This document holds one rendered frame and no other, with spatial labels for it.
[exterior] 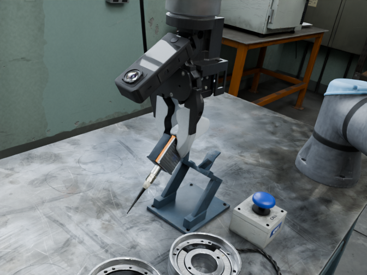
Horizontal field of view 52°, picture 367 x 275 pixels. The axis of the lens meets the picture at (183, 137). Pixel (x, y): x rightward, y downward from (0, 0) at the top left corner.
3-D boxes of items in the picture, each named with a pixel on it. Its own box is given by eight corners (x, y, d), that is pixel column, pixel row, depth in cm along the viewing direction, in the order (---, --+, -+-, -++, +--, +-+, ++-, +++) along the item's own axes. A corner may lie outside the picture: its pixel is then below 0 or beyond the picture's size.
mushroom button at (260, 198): (262, 229, 64) (270, 206, 62) (242, 218, 66) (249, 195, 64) (273, 220, 67) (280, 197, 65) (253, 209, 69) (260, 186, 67)
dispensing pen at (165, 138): (113, 203, 55) (176, 114, 59) (128, 213, 59) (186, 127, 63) (123, 210, 54) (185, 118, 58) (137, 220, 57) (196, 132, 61)
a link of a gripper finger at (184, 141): (214, 153, 60) (216, 98, 57) (189, 165, 56) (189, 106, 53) (200, 148, 62) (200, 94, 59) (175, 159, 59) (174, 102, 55)
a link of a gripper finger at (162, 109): (188, 142, 64) (197, 93, 59) (163, 153, 60) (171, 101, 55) (175, 134, 66) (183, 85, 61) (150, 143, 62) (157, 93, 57)
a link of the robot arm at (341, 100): (344, 124, 95) (362, 72, 89) (382, 150, 83) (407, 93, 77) (303, 123, 91) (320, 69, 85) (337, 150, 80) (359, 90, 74)
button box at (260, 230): (263, 250, 63) (270, 227, 61) (228, 228, 67) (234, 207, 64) (283, 228, 69) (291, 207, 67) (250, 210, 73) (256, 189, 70)
